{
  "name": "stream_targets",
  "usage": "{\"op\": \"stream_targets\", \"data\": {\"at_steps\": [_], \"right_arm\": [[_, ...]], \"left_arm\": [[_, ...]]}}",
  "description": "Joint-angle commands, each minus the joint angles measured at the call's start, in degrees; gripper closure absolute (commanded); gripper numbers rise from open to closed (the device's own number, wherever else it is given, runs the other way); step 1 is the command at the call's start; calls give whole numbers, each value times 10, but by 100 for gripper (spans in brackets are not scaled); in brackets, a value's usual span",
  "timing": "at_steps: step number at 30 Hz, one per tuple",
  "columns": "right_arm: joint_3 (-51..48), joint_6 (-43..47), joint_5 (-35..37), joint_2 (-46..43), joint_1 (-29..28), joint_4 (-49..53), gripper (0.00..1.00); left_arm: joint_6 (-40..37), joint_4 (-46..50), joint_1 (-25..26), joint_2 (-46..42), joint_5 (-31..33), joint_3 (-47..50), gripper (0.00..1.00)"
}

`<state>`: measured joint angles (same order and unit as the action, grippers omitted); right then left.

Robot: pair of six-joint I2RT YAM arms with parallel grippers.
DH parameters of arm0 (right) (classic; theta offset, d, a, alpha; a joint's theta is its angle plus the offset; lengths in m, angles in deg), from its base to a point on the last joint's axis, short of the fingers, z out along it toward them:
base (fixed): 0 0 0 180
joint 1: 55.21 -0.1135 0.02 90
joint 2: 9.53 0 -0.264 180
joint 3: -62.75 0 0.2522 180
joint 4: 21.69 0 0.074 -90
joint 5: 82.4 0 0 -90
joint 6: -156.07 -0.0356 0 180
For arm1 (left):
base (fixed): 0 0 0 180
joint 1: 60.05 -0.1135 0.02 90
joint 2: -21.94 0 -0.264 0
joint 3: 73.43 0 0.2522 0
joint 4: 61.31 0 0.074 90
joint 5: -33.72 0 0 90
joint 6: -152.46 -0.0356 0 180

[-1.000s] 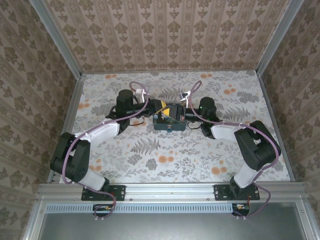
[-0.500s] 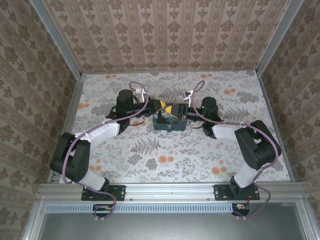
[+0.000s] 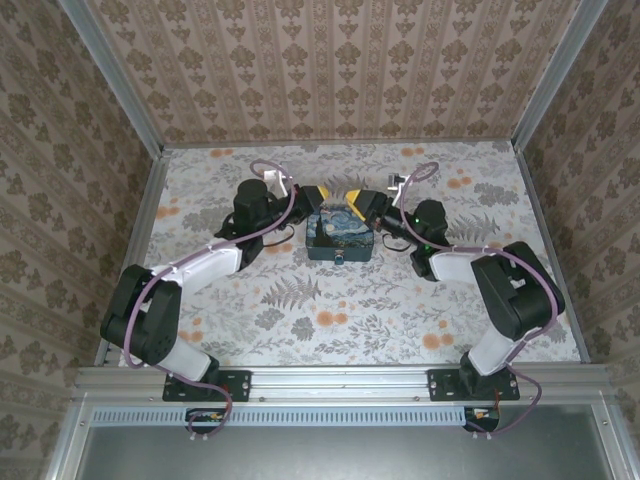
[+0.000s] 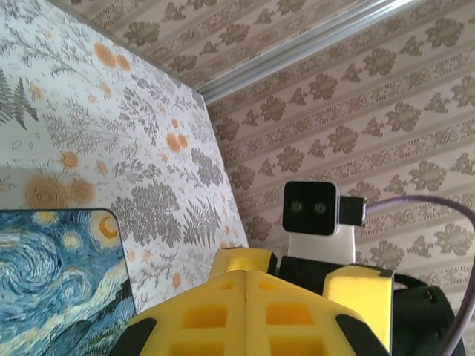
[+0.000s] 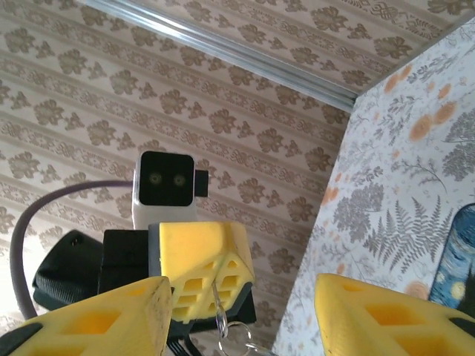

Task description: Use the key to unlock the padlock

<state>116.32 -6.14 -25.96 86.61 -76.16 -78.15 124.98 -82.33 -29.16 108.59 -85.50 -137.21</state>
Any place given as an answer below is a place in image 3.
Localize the aluminium side rail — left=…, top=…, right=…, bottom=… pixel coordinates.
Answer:
left=514, top=144, right=589, bottom=365
left=94, top=147, right=171, bottom=366

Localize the floral patterned table cover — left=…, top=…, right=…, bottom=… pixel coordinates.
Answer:
left=117, top=142, right=584, bottom=366

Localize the starry night painted tin box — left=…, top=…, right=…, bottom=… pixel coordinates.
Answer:
left=304, top=201, right=377, bottom=262

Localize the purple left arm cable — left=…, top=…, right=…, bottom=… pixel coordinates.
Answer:
left=122, top=158, right=296, bottom=444

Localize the aluminium frame post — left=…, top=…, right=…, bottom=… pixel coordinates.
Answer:
left=512, top=0, right=609, bottom=149
left=57, top=0, right=166, bottom=154

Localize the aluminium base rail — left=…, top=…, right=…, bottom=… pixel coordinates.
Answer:
left=74, top=364, right=621, bottom=401

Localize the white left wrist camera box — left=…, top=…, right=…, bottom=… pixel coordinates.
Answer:
left=262, top=169, right=291, bottom=197

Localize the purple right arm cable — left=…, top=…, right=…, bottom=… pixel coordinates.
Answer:
left=399, top=160, right=561, bottom=441

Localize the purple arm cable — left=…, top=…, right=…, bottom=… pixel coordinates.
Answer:
left=399, top=160, right=561, bottom=441
left=122, top=158, right=296, bottom=444

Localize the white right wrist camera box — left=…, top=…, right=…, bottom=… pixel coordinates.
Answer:
left=387, top=172, right=407, bottom=206

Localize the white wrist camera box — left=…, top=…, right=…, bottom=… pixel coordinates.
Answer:
left=262, top=169, right=291, bottom=197
left=387, top=172, right=407, bottom=206

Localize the grey metal panel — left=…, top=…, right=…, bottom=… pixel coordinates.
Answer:
left=47, top=399, right=640, bottom=480

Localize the grey slotted cable duct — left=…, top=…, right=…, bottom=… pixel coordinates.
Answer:
left=92, top=405, right=501, bottom=427

